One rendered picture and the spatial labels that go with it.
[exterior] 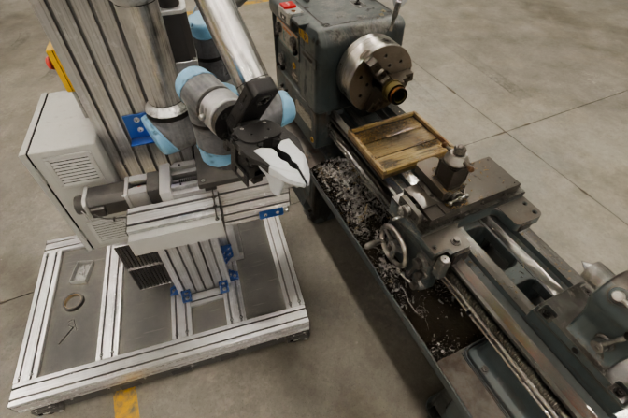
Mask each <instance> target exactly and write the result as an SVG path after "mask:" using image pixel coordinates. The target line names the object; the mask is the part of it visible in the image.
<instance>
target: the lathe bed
mask: <svg viewBox="0 0 628 418"><path fill-rule="evenodd" d="M404 113H405V112H404V111H403V110H402V109H401V108H400V107H398V106H397V105H394V104H393V103H391V104H390V105H389V106H387V107H385V108H382V109H379V110H376V111H375V112H369V111H367V114H368V115H365V116H363V117H360V115H359V114H358V113H357V112H356V111H355V110H354V109H353V108H352V107H351V106H348V107H345V108H343V113H341V114H337V113H336V111H335V110H332V111H331V114H330V115H328V118H329V119H330V120H331V121H332V123H333V124H331V125H330V128H331V129H332V132H330V134H331V136H330V138H331V139H332V140H333V142H334V143H335V144H336V146H337V147H338V148H339V149H340V150H341V151H342V153H343V154H344V155H345V157H346V158H347V159H348V160H349V162H350V163H351V165H352V166H353V167H354V169H355V170H356V171H357V172H358V174H359V175H360V176H361V178H362V179H363V180H364V182H365V183H366V184H367V186H368V187H369V188H370V190H371V191H372V192H373V193H374V195H375V196H376V197H377V199H378V200H379V201H380V203H381V204H382V205H383V207H384V208H385V209H386V210H387V211H388V212H389V209H390V204H391V201H392V196H394V195H399V194H401V193H403V192H404V188H407V187H408V186H411V185H410V184H412V185H414V184H417V182H418V181H421V180H422V179H421V178H420V177H419V176H418V175H417V173H416V172H415V169H416V168H414V169H411V170H409V171H406V172H403V173H400V174H397V175H394V176H391V177H389V178H386V179H382V178H381V176H380V175H379V174H378V173H377V171H376V170H375V169H374V168H373V167H372V166H371V165H370V164H369V163H368V161H367V160H366V159H365V158H364V156H363V155H362V154H361V153H360V151H359V150H358V149H357V148H356V146H355V145H354V144H353V143H352V142H351V140H350V139H349V138H348V130H350V129H353V128H357V127H359V126H363V125H366V124H370V123H374V122H379V121H382V120H386V119H389V118H391V117H394V116H398V115H402V114H404ZM335 126H336V127H335ZM336 128H337V129H336ZM408 173H411V174H412V175H410V174H409V175H408ZM403 174H404V175H403ZM413 174H414V175H413ZM399 178H400V180H398V179H399ZM396 180H398V181H396ZM401 182H403V183H401ZM388 185H389V186H388ZM400 185H401V186H400ZM389 213H390V212H389ZM390 215H391V214H390ZM458 229H459V230H460V231H461V232H462V233H463V234H464V236H465V237H466V238H467V239H468V240H469V241H470V247H469V249H470V250H471V252H470V253H469V254H468V255H467V257H466V259H464V260H463V259H462V258H461V259H460V260H459V261H458V262H457V263H456V264H454V265H452V264H450V266H449V269H448V271H447V273H446V275H445V277H443V278H441V279H440V280H442V282H443V283H444V284H445V286H446V287H447V288H448V289H449V291H450V292H451V294H452V295H453V296H454V297H455V299H456V300H457V301H458V303H459V304H460V305H461V306H462V308H463V309H464V311H465V313H466V314H467V315H468V316H469V317H470V318H471V320H472V321H473V322H474V323H475V325H476V326H477V327H478V329H479V330H480V331H481V333H482V334H483V335H484V337H485V338H486V339H487V340H488V341H489V342H490V343H491V345H492V346H493V347H494V349H495V350H496V351H497V353H498V354H499V355H500V356H501V358H502V359H503V360H504V362H505V363H506V364H507V366H508V367H509V368H510V369H511V371H512V372H513V373H514V375H515V376H516V377H517V378H518V380H519V381H520V382H521V384H522V385H523V386H524V388H525V389H526V390H527V392H528V393H529V394H530V395H531V397H532V398H533V399H534V401H535V402H536V403H537V405H538V406H539V407H540V409H541V410H542V411H543V412H544V413H545V414H546V415H547V417H548V418H628V408H626V409H625V410H623V411H620V412H618V413H616V414H614V415H612V416H610V417H608V415H607V414H606V413H605V412H604V411H603V410H602V408H601V407H600V406H599V405H598V404H597V403H596V402H595V400H594V399H593V398H592V397H591V396H590V395H589V393H588V392H587V391H586V390H585V389H584V388H583V387H582V385H581V384H580V383H579V382H578V381H577V380H576V378H575V377H574V376H573V375H572V374H571V373H570V372H569V370H568V369H567V368H566V367H565V366H564V365H563V363H562V362H561V361H560V360H559V359H558V358H557V357H556V356H555V354H554V353H553V352H552V351H551V350H550V349H549V347H548V346H547V345H546V344H545V343H544V342H543V341H542V339H541V338H540V337H539V336H538V335H537V334H536V333H535V331H534V330H533V329H532V328H531V327H530V326H529V325H528V324H527V323H526V322H525V321H524V320H523V318H524V317H525V316H526V315H527V314H528V313H529V312H530V311H531V309H533V308H535V305H538V304H540V303H541V302H543V301H545V300H547V299H549V298H551V297H553V296H555V295H557V294H559V293H560V292H562V291H564V290H566V289H568V288H570V287H571V286H573V285H575V284H577V283H579V282H581V281H585V280H584V279H583V278H582V277H581V276H580V275H579V274H578V273H577V272H576V271H575V269H573V268H572V267H571V266H569V265H568V264H567V263H566V262H565V260H564V259H563V258H562V257H561V256H560V255H558V254H557V253H556V252H555V251H554V250H553V249H552V248H551V247H550V246H549V245H548V244H547V243H545V242H544V241H543V240H542V239H541V238H540V237H539V236H538V235H537V234H536V233H535V232H534V231H532V230H531V229H530V228H527V229H525V230H522V231H520V232H518V231H513V230H511V229H509V228H508V227H507V226H506V225H505V224H504V223H503V222H502V221H501V220H500V219H499V218H498V217H496V216H493V215H489V216H487V217H484V218H482V219H480V220H477V221H475V222H472V223H470V224H467V225H465V226H462V227H460V228H458ZM526 231H527V232H526ZM521 233H524V234H523V236H522V235H521ZM525 233H526V234H527V235H526V234H525ZM529 235H530V236H529ZM517 240H518V241H517ZM517 242H518V243H517ZM521 243H522V245H521ZM544 247H545V248H546V249H545V248H544ZM538 248H539V249H538ZM540 249H541V250H542V251H541V250H540ZM549 250H550V251H549ZM483 251H485V252H483ZM528 251H529V252H528ZM485 253H486V254H485ZM529 254H530V255H529ZM545 255H547V256H545ZM477 256H478V257H477ZM482 256H483V257H482ZM551 256H552V257H551ZM553 257H554V258H553ZM556 257H558V258H556ZM560 257H561V258H560ZM554 260H555V261H554ZM469 261H470V262H472V263H470V262H469ZM536 262H538V263H539V264H537V263H536ZM559 263H561V264H559ZM474 264H475V266H477V267H475V266H474ZM523 264H524V265H523ZM556 264H557V266H556ZM498 265H499V266H498ZM458 268H459V269H458ZM559 268H560V269H559ZM547 269H548V270H547ZM563 269H564V270H563ZM515 270H516V271H515ZM570 270H571V271H570ZM520 271H521V272H523V273H524V274H522V273H521V272H520ZM574 271H575V272H574ZM479 272H481V273H479ZM511 273H512V274H511ZM532 273H533V274H532ZM575 273H576V274H575ZM483 274H484V275H485V276H486V277H485V276H483ZM521 276H523V278H521ZM568 278H569V279H568ZM513 279H514V280H513ZM499 283H501V284H502V285H501V284H500V285H499ZM508 286H509V287H508ZM584 286H585V287H586V288H587V289H589V290H591V291H592V293H593V292H594V290H595V289H594V288H593V287H592V286H590V285H589V284H588V283H586V284H585V285H584ZM510 287H513V288H510ZM560 287H561V288H560ZM515 291H517V292H518V293H516V292H515ZM513 293H514V294H513ZM514 297H515V298H514ZM502 298H503V299H502ZM516 298H517V299H516ZM505 302H506V303H505ZM532 303H533V304H532Z"/></svg>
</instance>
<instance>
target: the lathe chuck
mask: <svg viewBox="0 0 628 418"><path fill-rule="evenodd" d="M383 39H388V40H390V41H391V42H386V41H384V40H383ZM367 51H370V53H371V54H372V56H373V57H374V58H376V59H377V60H378V62H379V63H380V65H381V67H382V68H383V69H384V70H385V71H388V72H389V73H390V74H391V73H394V72H398V71H401V70H404V69H407V68H411V67H412V61H411V57H410V55H409V53H408V52H407V50H406V49H404V48H403V47H402V46H400V45H399V44H398V43H396V42H395V41H394V40H392V39H391V38H389V37H386V36H374V37H371V38H368V39H367V40H365V41H364V42H362V43H361V44H359V45H358V46H357V47H356V48H355V49H354V50H353V51H352V52H351V53H350V54H349V56H348V57H347V59H346V61H345V62H344V64H343V66H342V69H341V72H340V78H339V83H340V88H341V91H342V93H343V95H345V93H344V90H345V91H346V93H347V95H345V96H346V97H347V98H348V99H349V101H350V102H351V103H352V105H353V106H355V107H356V108H357V109H359V110H362V108H363V106H364V104H365V102H366V100H367V98H368V97H369V95H370V94H371V92H372V90H373V86H372V84H375V85H377V86H379V88H381V89H382V85H381V84H380V83H379V82H378V81H377V80H376V79H375V78H374V76H373V75H372V73H371V71H370V70H369V68H368V66H367V65H366V63H365V61H364V59H363V58H362V59H361V56H363V55H364V54H365V53H366V52H367ZM390 104H391V102H389V101H388V103H385V102H384V103H383V104H382V106H381V107H380V106H378V107H377V109H376V110H379V109H382V108H385V107H387V106H389V105H390ZM376 110H375V111H376Z"/></svg>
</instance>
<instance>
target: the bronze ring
mask: <svg viewBox="0 0 628 418"><path fill-rule="evenodd" d="M382 96H383V98H384V99H386V100H388V101H389V102H391V103H393V104H394V105H400V104H402V103H403V102H404V101H405V100H406V98H407V90H406V89H405V87H404V86H403V85H402V84H401V82H400V81H399V80H398V79H393V80H391V81H389V82H388V83H387V84H386V85H385V86H384V87H383V86H382Z"/></svg>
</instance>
